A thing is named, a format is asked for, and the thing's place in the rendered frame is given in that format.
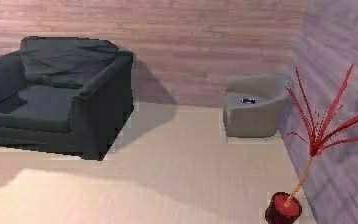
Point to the dark blue-grey sofa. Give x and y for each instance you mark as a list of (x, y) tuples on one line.
[(97, 110)]

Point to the red-leaved houseplant in red pot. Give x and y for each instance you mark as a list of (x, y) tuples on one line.
[(315, 140)]

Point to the small black remote control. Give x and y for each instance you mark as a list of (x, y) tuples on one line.
[(247, 100)]

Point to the grey armchair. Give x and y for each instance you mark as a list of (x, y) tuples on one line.
[(253, 121)]

